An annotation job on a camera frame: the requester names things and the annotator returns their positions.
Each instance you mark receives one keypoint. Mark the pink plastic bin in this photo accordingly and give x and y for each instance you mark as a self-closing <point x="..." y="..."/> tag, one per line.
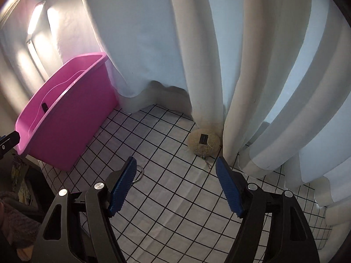
<point x="68" y="120"/>

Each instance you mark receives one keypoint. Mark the pink fuzzy cloth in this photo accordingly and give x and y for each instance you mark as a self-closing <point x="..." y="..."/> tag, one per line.
<point x="19" y="219"/>

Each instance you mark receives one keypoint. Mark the small silver bangle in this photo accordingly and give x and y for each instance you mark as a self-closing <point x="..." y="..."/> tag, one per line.
<point x="141" y="176"/>

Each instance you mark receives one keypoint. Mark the white black-checked tablecloth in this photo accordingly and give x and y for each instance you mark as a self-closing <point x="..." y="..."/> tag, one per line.
<point x="170" y="197"/>

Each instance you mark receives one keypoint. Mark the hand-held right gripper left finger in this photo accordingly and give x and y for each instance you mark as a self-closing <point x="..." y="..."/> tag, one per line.
<point x="122" y="186"/>

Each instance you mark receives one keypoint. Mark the white curtain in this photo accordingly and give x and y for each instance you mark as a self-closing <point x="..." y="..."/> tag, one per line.
<point x="219" y="46"/>

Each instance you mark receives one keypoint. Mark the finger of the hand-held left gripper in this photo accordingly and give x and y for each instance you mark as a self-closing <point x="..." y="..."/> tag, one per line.
<point x="9" y="140"/>

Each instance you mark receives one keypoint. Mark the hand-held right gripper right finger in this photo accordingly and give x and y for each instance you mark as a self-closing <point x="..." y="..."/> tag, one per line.
<point x="229" y="189"/>

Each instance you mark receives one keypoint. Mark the black wrist watch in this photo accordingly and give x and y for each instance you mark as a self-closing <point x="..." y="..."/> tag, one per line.
<point x="44" y="107"/>

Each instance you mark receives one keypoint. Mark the colourful printed paper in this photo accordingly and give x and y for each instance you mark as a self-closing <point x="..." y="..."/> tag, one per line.
<point x="17" y="175"/>

